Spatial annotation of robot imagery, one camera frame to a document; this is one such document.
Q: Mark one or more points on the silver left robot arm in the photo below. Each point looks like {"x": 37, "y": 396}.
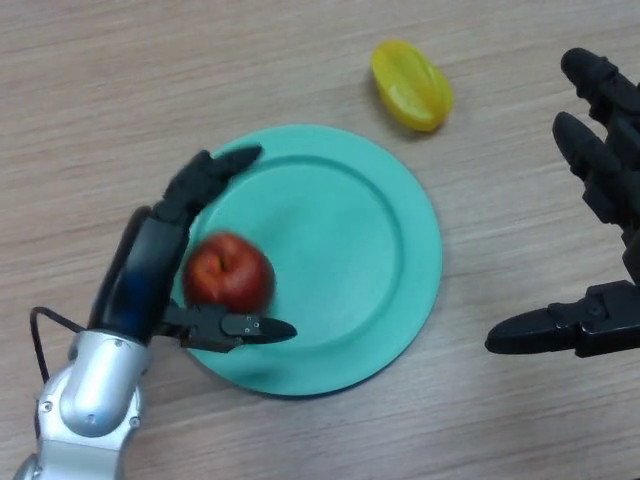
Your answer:
{"x": 95, "y": 390}

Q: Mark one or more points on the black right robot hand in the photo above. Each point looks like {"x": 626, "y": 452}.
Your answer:
{"x": 610, "y": 320}

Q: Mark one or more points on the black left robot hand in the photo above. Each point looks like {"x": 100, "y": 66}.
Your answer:
{"x": 140, "y": 270}

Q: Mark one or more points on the red apple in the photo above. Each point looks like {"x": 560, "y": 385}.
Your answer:
{"x": 230, "y": 272}

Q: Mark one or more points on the green round plate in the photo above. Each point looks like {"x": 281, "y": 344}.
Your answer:
{"x": 340, "y": 260}

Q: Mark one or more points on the yellow starfruit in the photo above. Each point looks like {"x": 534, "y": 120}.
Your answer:
{"x": 412, "y": 87}

